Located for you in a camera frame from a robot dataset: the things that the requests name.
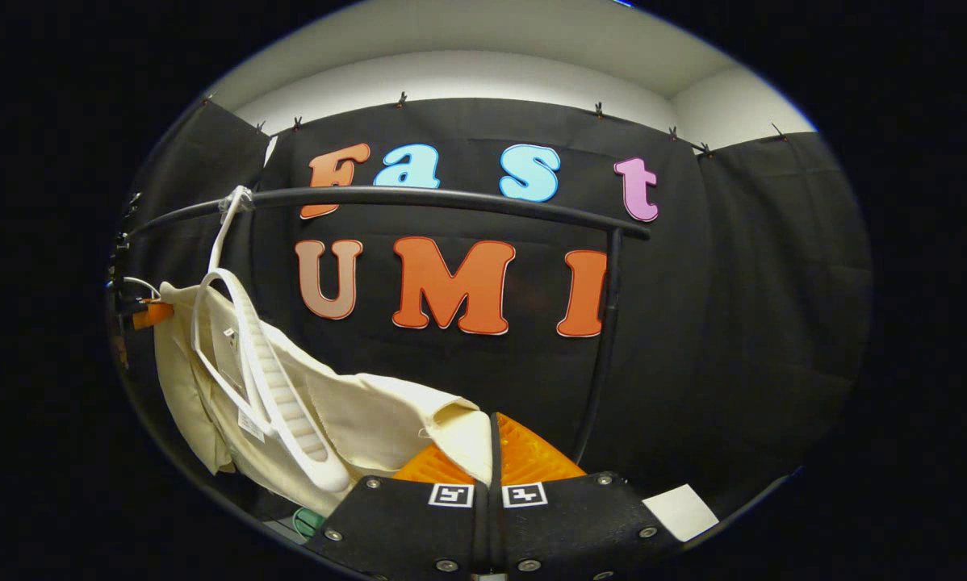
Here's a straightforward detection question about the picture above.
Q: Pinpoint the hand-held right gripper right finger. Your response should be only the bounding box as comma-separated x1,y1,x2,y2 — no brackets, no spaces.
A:
490,412,686,581

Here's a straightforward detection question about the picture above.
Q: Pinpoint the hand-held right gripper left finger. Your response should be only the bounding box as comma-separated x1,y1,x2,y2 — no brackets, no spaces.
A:
304,442,494,581

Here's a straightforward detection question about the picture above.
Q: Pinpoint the green laundry hamper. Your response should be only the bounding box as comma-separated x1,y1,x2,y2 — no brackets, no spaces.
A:
292,506,329,540

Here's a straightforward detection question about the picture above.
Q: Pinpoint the cream jacket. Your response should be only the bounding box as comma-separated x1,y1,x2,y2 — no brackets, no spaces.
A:
154,282,496,517

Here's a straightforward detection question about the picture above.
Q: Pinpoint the white plastic hanger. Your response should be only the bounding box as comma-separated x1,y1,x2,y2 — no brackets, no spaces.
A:
191,186,353,495

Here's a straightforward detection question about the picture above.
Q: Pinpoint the black clothes rack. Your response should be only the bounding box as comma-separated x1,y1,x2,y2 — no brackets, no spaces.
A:
120,186,652,467

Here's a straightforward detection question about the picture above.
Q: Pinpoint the black backdrop cloth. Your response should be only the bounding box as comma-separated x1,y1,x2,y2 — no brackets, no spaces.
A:
116,97,873,550

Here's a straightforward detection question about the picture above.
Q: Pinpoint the row of black backdrop clips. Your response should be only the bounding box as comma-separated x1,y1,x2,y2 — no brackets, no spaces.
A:
201,90,791,158

